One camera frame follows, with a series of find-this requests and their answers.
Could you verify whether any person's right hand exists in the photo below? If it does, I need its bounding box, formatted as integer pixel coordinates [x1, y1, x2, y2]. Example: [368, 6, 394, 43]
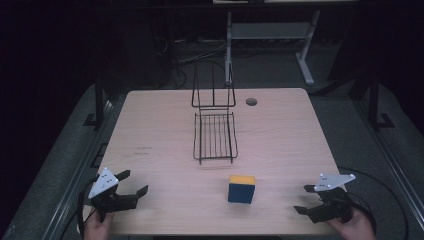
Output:
[326, 207, 377, 240]

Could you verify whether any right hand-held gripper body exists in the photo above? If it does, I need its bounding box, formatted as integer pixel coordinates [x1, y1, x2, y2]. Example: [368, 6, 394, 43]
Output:
[307, 172, 354, 224]

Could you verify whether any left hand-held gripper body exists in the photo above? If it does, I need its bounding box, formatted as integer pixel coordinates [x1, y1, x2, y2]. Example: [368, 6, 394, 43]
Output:
[87, 167, 139, 223]

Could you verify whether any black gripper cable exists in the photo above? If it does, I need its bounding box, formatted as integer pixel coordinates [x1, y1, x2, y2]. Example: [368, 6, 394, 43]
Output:
[336, 165, 410, 240]
[59, 178, 100, 240]

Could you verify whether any black frame post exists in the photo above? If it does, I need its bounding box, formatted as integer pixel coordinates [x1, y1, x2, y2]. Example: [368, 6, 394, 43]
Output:
[365, 64, 396, 130]
[82, 71, 112, 128]

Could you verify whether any person's left hand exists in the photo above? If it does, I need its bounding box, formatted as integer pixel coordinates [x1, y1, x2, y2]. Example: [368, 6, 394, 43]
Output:
[82, 209, 116, 240]

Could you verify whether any aluminium floor rail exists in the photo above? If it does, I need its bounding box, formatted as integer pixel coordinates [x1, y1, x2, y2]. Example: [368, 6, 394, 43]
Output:
[353, 99, 424, 231]
[40, 98, 116, 240]

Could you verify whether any bundle of floor cables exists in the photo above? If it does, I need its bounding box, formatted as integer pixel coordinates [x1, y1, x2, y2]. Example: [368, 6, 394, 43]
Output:
[154, 35, 232, 91]

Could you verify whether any blue block with yellow top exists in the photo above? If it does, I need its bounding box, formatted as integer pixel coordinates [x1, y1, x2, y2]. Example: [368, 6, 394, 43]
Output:
[227, 174, 257, 205]

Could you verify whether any grey metal stand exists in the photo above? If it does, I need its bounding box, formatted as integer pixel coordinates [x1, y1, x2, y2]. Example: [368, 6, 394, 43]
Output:
[224, 9, 322, 88]

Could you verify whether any black wire rack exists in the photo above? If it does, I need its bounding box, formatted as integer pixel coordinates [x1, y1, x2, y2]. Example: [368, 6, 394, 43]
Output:
[190, 62, 240, 166]

